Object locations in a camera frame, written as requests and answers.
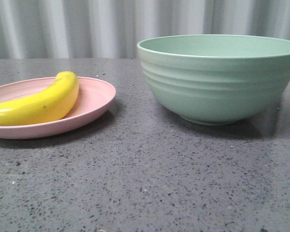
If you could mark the yellow banana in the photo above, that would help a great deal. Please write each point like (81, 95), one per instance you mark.
(50, 104)

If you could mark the pink plate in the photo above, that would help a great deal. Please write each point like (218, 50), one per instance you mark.
(94, 99)

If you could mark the green ribbed bowl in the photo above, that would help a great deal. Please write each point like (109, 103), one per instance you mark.
(215, 79)

